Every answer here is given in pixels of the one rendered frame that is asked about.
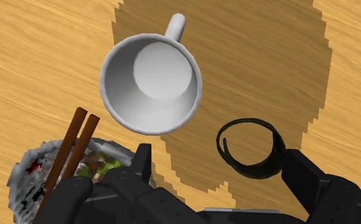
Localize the white mug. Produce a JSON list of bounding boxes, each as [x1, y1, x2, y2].
[[99, 13, 203, 136]]

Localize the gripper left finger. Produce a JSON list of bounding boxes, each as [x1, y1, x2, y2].
[[32, 143, 206, 224]]

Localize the black ring band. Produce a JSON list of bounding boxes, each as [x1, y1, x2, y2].
[[215, 118, 287, 180]]

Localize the grey bowl of food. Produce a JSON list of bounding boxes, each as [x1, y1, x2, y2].
[[6, 137, 156, 224]]

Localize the brown chopstick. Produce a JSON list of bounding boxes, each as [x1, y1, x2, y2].
[[59, 113, 101, 181], [36, 106, 88, 216]]

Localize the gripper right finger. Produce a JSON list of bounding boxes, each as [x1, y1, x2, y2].
[[281, 148, 361, 224]]

